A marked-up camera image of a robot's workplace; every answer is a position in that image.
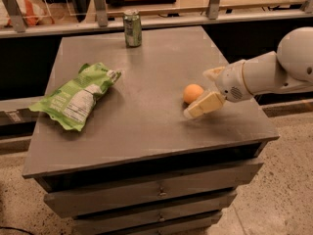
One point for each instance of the top drawer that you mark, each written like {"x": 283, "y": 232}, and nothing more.
{"x": 147, "y": 189}

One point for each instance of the bottom drawer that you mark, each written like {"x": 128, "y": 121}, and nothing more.
{"x": 191, "y": 222}

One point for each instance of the grey drawer cabinet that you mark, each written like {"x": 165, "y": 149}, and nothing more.
{"x": 138, "y": 128}

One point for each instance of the middle drawer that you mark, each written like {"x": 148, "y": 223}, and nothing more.
{"x": 159, "y": 212}

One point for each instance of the drawer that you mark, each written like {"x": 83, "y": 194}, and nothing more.
{"x": 191, "y": 222}
{"x": 147, "y": 189}
{"x": 159, "y": 212}

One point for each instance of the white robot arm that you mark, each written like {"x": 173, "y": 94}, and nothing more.
{"x": 289, "y": 69}

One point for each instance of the orange white bag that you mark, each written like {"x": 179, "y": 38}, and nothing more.
{"x": 31, "y": 12}

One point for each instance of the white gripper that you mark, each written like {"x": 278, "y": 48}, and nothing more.
{"x": 231, "y": 80}

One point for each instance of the green chip bag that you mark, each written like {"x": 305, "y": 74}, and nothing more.
{"x": 72, "y": 103}

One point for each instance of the green soda can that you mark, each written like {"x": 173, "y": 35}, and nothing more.
{"x": 132, "y": 28}

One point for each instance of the orange fruit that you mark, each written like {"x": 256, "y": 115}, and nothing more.
{"x": 191, "y": 93}

